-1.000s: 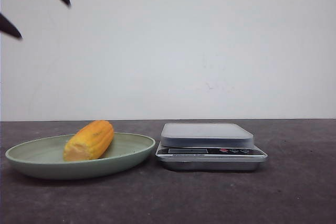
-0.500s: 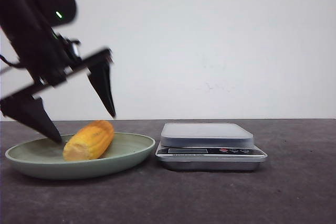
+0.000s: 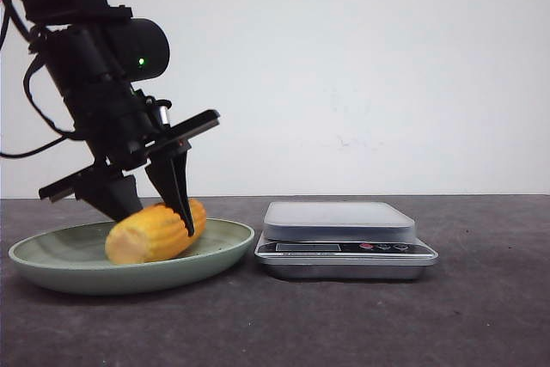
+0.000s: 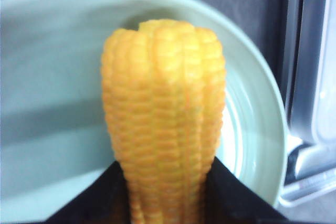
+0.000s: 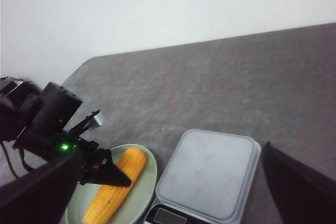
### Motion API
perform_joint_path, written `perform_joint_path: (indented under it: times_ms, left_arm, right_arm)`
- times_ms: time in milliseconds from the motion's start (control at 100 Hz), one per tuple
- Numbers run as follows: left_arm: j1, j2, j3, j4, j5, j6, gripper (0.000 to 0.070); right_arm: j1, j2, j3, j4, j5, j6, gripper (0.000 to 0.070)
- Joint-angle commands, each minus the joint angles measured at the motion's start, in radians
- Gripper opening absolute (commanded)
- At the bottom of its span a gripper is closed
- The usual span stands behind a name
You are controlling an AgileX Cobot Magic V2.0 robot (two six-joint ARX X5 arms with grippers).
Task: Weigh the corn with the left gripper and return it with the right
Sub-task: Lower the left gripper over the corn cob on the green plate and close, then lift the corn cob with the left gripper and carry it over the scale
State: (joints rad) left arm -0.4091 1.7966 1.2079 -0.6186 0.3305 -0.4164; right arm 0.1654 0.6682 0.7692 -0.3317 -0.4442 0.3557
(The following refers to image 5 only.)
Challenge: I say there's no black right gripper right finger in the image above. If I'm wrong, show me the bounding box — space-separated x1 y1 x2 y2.
263 142 335 223

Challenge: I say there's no yellow corn cob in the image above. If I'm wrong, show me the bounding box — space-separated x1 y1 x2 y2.
82 147 146 223

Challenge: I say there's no green oval plate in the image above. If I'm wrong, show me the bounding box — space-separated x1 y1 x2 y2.
65 144 157 223

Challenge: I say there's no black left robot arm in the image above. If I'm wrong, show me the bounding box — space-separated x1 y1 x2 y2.
1 77 132 187

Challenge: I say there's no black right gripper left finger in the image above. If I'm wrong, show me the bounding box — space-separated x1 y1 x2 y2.
1 148 84 223

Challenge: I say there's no silver digital kitchen scale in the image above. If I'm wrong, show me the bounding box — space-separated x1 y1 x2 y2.
144 129 261 223

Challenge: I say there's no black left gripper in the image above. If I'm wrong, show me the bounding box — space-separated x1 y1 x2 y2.
13 82 131 188

